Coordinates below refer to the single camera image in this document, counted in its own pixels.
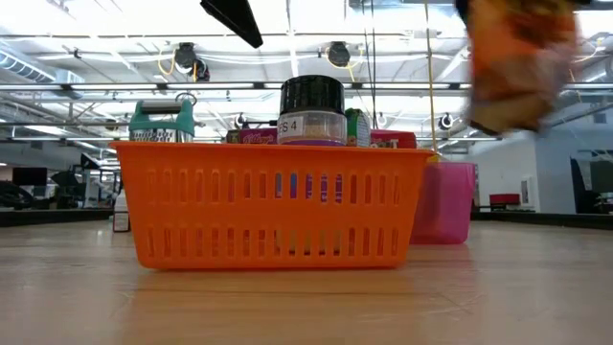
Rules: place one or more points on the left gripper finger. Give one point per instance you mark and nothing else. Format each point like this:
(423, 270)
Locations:
(234, 21)

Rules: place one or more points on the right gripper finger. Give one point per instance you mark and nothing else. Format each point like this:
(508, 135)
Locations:
(460, 9)

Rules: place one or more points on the brown orange snack packet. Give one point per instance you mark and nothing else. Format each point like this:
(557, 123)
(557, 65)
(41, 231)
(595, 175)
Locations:
(522, 62)

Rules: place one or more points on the black-lidded spice jar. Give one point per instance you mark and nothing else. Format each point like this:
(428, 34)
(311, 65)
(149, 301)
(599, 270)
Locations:
(311, 100)

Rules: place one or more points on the pink mini cereal box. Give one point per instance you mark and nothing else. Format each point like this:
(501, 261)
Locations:
(251, 136)

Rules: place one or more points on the red Froot Loops cereal box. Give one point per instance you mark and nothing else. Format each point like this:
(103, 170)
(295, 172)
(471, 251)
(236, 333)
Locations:
(395, 139)

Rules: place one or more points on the green mini cereal box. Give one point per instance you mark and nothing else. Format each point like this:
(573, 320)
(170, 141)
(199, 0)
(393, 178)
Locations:
(356, 127)

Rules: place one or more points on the orange slotted plastic basket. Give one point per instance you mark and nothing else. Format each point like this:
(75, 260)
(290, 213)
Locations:
(268, 215)

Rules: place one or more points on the long silver ceiling bar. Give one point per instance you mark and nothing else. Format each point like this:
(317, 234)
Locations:
(215, 86)

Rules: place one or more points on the pink plastic bin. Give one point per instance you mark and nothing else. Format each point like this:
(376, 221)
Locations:
(445, 201)

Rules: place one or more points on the red padded seat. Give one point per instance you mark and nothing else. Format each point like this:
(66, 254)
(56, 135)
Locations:
(504, 199)

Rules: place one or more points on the dark office equipment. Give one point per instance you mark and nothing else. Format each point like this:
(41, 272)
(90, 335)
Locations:
(72, 184)
(591, 187)

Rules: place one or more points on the black monitor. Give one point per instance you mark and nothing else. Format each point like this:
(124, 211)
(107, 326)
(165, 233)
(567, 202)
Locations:
(29, 176)

